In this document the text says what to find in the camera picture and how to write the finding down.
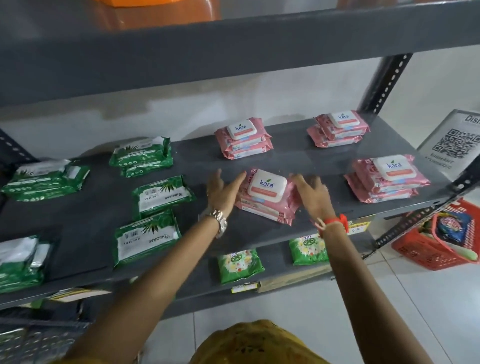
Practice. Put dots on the person's right hand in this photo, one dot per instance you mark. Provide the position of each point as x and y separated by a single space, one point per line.
318 202

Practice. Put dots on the person's left hand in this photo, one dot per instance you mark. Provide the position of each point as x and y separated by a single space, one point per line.
221 198

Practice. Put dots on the person's left fingers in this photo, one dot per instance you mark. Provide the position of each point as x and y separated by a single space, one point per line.
236 183

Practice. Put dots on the person's right fingers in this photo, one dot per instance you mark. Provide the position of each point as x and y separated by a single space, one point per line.
300 183

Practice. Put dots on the pink wipes pack white lid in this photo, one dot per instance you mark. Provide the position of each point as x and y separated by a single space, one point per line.
393 168
343 120
240 130
268 185

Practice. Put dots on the person's left forearm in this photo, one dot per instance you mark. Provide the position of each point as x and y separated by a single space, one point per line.
157 292

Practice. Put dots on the person's right forearm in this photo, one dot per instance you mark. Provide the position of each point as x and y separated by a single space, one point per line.
360 292

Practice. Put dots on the silver wristwatch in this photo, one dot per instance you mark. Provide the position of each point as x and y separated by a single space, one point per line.
219 223

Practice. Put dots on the red thread wristband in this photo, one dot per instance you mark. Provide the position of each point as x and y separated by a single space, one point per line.
335 221

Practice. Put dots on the green floral detergent packet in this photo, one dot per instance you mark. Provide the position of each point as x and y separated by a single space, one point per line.
240 266
307 250

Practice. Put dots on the yellow shelf price label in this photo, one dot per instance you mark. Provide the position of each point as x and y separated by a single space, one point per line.
358 227
78 294
244 287

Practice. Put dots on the green wipes pack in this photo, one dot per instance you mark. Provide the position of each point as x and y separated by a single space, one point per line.
41 180
163 197
150 169
146 238
20 262
138 152

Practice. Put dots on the brown cardboard sheet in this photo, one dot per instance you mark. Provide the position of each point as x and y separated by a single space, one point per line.
296 279

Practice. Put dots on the red plastic shopping basket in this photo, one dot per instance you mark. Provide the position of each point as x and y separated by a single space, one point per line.
416 247

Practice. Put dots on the grey metal shelving rack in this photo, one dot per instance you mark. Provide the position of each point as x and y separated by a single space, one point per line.
300 45

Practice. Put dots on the white code sign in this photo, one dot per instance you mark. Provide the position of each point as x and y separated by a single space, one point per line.
453 142

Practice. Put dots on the blue colourful packet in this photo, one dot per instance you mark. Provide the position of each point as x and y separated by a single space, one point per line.
455 227

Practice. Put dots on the person's yellow garment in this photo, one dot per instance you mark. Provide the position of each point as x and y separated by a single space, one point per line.
258 345

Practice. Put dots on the orange plastic container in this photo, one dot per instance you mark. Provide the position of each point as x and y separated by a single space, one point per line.
157 13

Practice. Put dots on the grey plastic crate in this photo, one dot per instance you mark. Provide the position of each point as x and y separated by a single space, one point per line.
41 341

